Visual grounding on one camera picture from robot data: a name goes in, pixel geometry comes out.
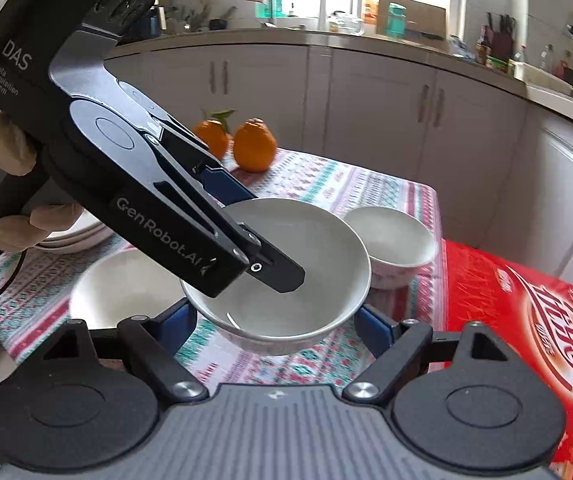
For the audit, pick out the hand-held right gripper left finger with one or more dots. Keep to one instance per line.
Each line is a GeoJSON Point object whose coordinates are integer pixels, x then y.
{"type": "Point", "coordinates": [179, 325]}

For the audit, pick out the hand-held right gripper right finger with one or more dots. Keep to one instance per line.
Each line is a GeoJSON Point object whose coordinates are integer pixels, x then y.
{"type": "Point", "coordinates": [374, 330]}

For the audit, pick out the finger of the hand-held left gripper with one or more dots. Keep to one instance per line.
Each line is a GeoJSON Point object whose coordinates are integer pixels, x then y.
{"type": "Point", "coordinates": [226, 187]}
{"type": "Point", "coordinates": [279, 272]}

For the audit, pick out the white bowl with pink flowers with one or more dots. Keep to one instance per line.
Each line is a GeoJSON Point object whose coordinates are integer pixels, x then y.
{"type": "Point", "coordinates": [326, 280]}
{"type": "Point", "coordinates": [391, 240]}

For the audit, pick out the plain white bowl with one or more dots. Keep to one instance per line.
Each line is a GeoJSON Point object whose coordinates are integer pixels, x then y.
{"type": "Point", "coordinates": [116, 290]}

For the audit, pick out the white plate with fruit print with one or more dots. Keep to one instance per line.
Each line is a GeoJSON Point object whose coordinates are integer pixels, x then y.
{"type": "Point", "coordinates": [66, 247]}
{"type": "Point", "coordinates": [90, 226]}
{"type": "Point", "coordinates": [97, 236]}

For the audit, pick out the person's left hand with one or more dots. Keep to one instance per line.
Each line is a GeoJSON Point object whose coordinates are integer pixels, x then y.
{"type": "Point", "coordinates": [6, 142]}

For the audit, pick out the orange fruit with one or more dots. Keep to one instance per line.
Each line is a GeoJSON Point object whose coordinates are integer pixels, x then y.
{"type": "Point", "coordinates": [254, 147]}

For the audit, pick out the orange with green leaves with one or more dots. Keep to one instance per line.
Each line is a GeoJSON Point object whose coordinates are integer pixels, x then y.
{"type": "Point", "coordinates": [212, 137]}

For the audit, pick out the patterned striped tablecloth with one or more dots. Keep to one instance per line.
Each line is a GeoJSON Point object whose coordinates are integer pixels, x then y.
{"type": "Point", "coordinates": [316, 180]}

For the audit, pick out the red cardboard box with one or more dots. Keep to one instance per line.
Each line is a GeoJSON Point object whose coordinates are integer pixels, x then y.
{"type": "Point", "coordinates": [516, 320]}

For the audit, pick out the white kitchen cabinets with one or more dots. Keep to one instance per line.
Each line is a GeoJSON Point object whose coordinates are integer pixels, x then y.
{"type": "Point", "coordinates": [381, 110]}

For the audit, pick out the white plastic bottle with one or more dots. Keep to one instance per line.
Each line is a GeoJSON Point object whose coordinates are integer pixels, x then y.
{"type": "Point", "coordinates": [324, 15]}

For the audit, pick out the kitchen countertop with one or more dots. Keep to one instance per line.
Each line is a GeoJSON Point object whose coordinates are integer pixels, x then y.
{"type": "Point", "coordinates": [366, 45]}

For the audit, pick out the teal plastic bottle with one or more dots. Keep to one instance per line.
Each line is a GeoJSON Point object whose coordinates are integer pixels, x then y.
{"type": "Point", "coordinates": [397, 20]}

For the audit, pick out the dark sauce bottle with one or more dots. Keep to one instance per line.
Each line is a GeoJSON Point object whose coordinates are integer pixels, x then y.
{"type": "Point", "coordinates": [483, 47]}

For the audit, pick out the white rectangular tray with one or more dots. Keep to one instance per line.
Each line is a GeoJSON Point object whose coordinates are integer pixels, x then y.
{"type": "Point", "coordinates": [541, 80]}

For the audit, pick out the black knife block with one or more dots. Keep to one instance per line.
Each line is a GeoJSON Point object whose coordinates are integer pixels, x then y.
{"type": "Point", "coordinates": [501, 37]}

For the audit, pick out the clear glass bottle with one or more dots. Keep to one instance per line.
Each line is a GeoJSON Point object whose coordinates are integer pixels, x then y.
{"type": "Point", "coordinates": [547, 60]}

